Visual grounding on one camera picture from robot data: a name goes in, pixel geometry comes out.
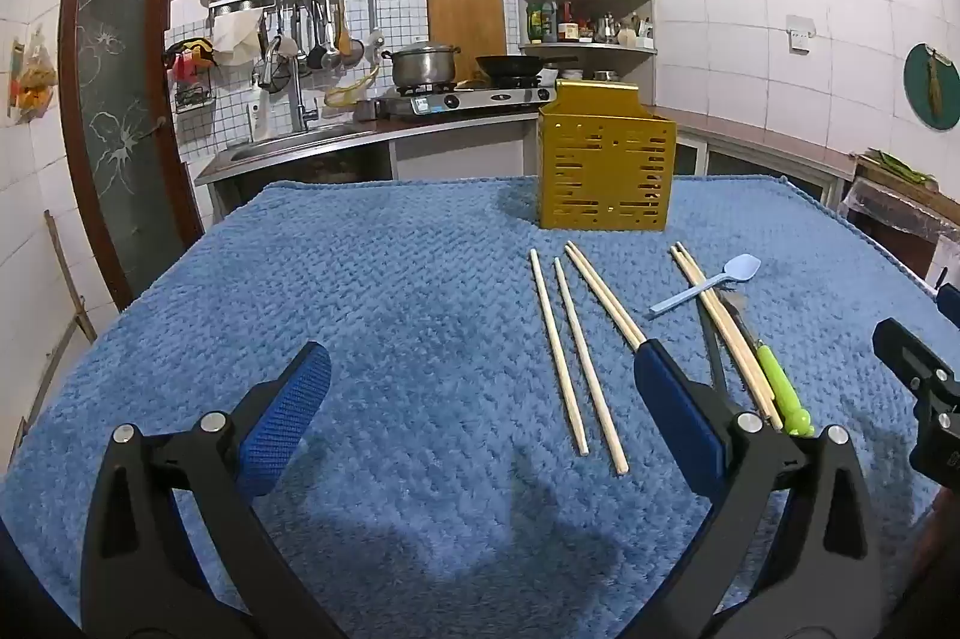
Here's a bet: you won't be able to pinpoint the wooden stick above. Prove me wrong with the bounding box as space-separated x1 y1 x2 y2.
43 210 98 344

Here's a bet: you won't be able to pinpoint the brown glass-panel door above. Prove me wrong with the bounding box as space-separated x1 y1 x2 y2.
58 0 207 314

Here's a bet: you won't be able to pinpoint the green round wall board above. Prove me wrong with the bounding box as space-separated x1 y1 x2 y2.
902 41 960 131

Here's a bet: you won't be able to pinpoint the light blue plastic spoon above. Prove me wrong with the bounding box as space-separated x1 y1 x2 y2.
649 254 762 319

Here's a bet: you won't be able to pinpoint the white wall socket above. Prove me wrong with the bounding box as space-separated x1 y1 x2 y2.
785 15 816 56

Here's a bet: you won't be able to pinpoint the white hanging cloth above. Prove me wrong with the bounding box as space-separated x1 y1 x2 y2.
212 13 263 66

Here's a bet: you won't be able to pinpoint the black slender utensil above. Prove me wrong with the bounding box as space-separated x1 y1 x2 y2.
696 301 728 389

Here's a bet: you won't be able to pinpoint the wooden chopstick pair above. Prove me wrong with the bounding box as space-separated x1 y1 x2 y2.
676 241 785 432

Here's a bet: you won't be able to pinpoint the black wok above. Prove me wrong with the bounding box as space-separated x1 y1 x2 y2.
475 54 578 79

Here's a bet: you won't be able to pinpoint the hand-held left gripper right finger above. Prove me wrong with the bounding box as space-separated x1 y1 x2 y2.
626 339 886 639

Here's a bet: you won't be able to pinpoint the blue textured blanket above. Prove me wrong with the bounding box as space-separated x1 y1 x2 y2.
0 174 960 639

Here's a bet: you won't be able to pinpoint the green vegetable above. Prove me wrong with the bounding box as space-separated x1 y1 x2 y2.
870 150 938 184

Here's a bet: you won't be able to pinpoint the green-handled knife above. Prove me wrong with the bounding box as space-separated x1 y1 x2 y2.
721 298 817 439

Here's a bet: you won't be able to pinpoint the steel cooking pot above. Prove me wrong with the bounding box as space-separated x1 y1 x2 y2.
381 41 462 89

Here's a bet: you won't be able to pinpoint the yellow perforated utensil holder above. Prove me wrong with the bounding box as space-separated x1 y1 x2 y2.
536 79 678 233

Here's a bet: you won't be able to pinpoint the hanging plastic bag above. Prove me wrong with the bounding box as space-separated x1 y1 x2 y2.
7 28 59 122

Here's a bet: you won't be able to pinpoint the wooden cutting board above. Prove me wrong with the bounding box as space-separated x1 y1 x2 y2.
425 0 509 81

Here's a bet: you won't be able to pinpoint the wooden side cabinet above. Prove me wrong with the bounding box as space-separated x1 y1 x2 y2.
840 148 960 280

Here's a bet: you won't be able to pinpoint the steel kitchen sink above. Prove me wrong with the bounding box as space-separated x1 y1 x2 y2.
225 121 376 160

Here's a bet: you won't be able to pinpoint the yellow cord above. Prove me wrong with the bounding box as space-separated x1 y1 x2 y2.
324 67 380 109

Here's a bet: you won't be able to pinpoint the red and yellow hanging gloves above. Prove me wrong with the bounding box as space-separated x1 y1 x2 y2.
165 37 218 85

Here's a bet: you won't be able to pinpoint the row of hanging kitchen utensils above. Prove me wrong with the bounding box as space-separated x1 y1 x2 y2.
259 0 368 79

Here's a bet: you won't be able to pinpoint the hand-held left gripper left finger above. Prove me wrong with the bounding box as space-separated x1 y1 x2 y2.
79 341 353 639

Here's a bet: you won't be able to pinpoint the wire wall basket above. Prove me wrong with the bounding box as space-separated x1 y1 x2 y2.
174 84 215 115

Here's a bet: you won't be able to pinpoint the steel gas stove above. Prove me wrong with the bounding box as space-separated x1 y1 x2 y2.
375 76 560 121

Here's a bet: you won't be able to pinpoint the row of condiment bottles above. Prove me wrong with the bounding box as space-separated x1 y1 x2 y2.
525 0 655 47

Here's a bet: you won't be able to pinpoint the chrome faucet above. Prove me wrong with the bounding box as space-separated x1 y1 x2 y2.
255 37 320 134

